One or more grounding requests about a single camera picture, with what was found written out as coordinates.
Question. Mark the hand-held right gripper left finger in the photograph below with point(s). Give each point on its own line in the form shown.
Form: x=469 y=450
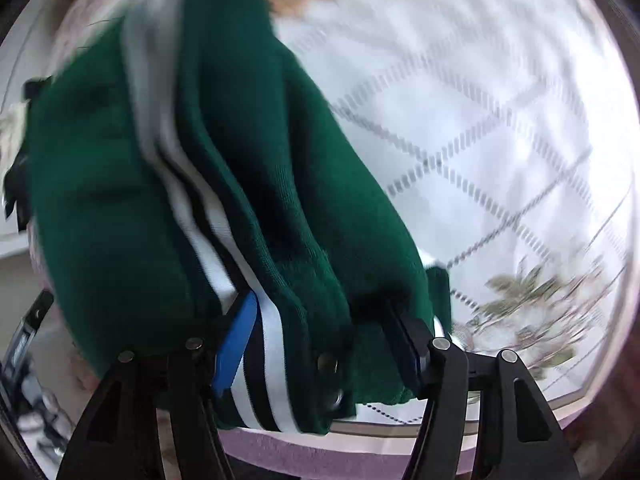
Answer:
x=237 y=345

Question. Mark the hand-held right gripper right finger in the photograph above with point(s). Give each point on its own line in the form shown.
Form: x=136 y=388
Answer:
x=406 y=355

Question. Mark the green varsity jacket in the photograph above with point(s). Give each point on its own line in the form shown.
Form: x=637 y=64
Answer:
x=125 y=200

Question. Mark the black cloth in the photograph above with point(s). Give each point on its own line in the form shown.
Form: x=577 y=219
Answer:
x=17 y=195

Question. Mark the white and purple bed blanket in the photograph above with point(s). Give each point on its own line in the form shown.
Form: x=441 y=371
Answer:
x=475 y=110

